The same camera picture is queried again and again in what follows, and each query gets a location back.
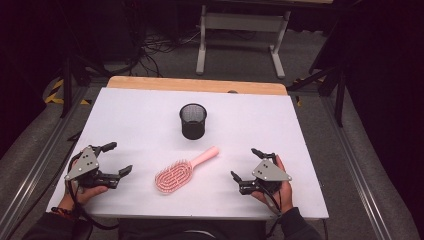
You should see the white board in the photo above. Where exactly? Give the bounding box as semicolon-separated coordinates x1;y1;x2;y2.
45;87;330;221

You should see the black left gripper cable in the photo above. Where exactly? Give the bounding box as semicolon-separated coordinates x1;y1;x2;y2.
65;156;120;232

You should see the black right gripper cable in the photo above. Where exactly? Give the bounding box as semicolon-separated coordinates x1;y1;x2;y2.
259;182;284;239

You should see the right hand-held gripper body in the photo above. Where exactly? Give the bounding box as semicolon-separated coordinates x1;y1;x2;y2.
245;158;293;196

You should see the wooden table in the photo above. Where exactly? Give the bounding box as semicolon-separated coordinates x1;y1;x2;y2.
106;75;289;97

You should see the aluminium floor rail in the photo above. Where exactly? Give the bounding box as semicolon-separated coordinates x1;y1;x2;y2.
0;85;92;240
319;95;395;240

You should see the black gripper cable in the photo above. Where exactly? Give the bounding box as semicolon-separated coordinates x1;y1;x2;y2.
65;156;120;232
259;182;284;239

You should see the person's dark clothed body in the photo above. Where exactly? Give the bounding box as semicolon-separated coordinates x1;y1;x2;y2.
117;218;268;240

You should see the black mesh pen holder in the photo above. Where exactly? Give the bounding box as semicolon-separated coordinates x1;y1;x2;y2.
178;102;208;141

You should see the yellow black hazard tape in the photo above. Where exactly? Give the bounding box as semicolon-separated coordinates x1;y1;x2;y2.
44;78;92;106
292;76;327;108

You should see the grey metal table frame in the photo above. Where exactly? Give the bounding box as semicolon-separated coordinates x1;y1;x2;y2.
195;3;292;80

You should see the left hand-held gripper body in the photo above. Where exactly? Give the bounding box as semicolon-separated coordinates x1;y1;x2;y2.
64;145;116;190

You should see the dark beaded bracelet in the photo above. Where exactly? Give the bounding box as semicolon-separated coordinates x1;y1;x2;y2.
49;206;78;222

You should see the tangle of black floor cables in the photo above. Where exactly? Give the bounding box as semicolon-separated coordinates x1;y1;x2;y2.
113;19;204;78

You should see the person's right hand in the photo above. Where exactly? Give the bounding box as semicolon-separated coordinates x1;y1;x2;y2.
250;154;295;215

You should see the pink hairbrush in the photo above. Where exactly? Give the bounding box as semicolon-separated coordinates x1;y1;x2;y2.
154;145;221;195

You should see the black metal stand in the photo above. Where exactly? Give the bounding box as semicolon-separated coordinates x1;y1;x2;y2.
286;65;348;128
59;55;113;119

